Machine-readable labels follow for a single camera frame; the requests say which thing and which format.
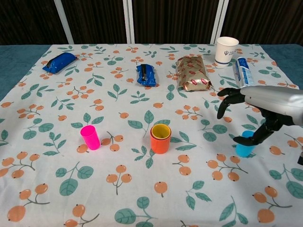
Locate yellow plastic cup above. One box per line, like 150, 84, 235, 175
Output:
151, 124, 170, 140

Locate pink plastic cup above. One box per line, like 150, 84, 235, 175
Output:
80, 125, 101, 151

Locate light blue plastic cup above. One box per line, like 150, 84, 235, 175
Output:
235, 130, 257, 157

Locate white paper cup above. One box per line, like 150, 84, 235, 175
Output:
214, 36, 240, 66

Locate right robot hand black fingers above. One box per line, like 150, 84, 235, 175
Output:
217, 85, 303, 145

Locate orange plastic cup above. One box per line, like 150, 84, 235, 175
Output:
150, 123, 172, 154

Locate short blue snack packet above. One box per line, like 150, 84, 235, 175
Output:
136, 63, 159, 86

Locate gold foil snack package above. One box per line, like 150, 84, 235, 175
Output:
175, 55, 213, 92

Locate floral print tablecloth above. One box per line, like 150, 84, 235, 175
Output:
0, 44, 303, 227

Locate white blue toothpaste tube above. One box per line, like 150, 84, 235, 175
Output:
232, 56, 256, 89

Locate long blue snack packet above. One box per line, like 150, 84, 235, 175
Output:
42, 52, 78, 74

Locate dark folding screen white frame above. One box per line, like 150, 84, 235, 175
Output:
0, 0, 303, 45

